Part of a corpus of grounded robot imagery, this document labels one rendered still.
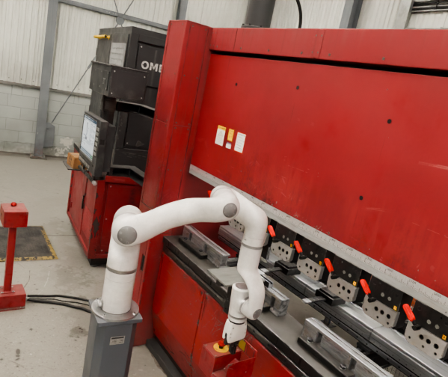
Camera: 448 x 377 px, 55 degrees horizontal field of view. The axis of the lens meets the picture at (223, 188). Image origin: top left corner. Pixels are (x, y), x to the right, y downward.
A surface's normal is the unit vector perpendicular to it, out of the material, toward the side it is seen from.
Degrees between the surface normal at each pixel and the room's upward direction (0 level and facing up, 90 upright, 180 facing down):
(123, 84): 90
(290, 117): 90
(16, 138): 90
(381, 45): 90
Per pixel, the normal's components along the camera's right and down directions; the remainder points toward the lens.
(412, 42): -0.82, -0.03
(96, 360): -0.29, 0.17
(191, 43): 0.55, 0.30
